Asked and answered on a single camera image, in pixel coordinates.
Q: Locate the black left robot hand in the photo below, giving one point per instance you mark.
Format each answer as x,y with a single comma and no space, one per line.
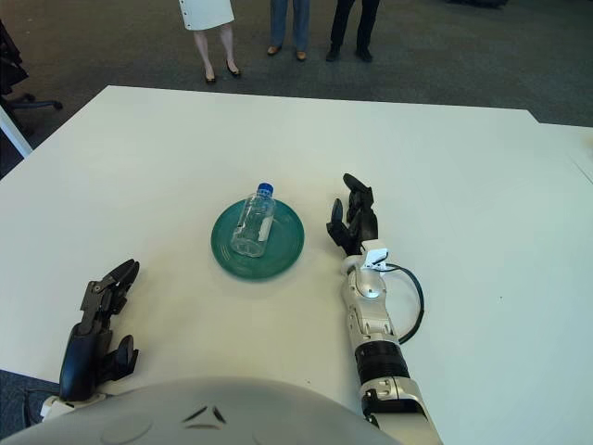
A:
83,357

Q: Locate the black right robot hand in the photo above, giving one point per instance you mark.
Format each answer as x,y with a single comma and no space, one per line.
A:
359,222

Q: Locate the clear bottle with blue cap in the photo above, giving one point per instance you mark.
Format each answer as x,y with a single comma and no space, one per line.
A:
254,227

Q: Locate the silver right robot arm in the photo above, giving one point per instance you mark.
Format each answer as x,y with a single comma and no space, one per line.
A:
375,315

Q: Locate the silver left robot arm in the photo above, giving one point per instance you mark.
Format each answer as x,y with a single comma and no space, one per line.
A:
97,396

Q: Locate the green round plate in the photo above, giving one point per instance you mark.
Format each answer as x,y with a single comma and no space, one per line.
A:
287,245

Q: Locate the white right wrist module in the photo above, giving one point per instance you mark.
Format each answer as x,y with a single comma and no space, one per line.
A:
375,257

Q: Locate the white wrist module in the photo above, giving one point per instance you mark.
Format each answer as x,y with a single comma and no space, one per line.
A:
55,408
375,257

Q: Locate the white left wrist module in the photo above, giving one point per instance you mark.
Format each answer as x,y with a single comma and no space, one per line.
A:
55,408

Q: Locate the grey robot torso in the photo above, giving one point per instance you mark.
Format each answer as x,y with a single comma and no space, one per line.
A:
194,417

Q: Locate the person in black trousers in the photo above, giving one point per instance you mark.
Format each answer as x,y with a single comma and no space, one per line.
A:
347,23

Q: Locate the person in blue jeans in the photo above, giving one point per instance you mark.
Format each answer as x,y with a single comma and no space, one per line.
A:
282,23

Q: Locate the white side table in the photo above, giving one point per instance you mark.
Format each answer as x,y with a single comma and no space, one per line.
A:
14,130

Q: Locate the person in white skirt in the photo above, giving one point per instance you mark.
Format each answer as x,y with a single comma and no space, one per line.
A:
206,14

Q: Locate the black office chair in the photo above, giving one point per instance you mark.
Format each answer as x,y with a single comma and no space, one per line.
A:
14,69

